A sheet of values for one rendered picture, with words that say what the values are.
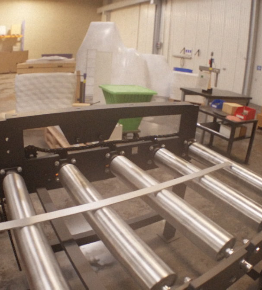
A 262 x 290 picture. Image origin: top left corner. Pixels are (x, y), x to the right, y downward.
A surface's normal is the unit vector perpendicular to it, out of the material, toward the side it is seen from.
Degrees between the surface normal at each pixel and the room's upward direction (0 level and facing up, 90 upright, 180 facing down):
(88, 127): 90
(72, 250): 0
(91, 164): 90
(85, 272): 0
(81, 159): 90
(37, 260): 9
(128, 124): 101
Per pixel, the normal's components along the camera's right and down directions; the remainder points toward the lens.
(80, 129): 0.51, 0.35
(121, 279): 0.07, -0.93
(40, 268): -0.14, -0.87
